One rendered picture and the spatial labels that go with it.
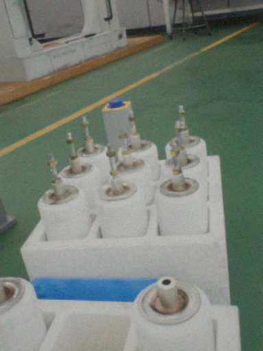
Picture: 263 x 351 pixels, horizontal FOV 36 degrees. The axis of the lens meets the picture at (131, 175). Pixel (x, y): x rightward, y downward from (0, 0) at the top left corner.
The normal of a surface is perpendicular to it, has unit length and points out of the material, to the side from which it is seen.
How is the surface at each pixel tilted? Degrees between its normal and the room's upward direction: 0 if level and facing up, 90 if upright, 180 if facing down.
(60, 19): 90
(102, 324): 90
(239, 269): 0
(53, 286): 88
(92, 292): 88
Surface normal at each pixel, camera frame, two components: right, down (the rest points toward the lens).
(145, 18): -0.52, 0.43
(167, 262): -0.16, 0.43
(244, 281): -0.16, -0.90
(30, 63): 0.84, 0.09
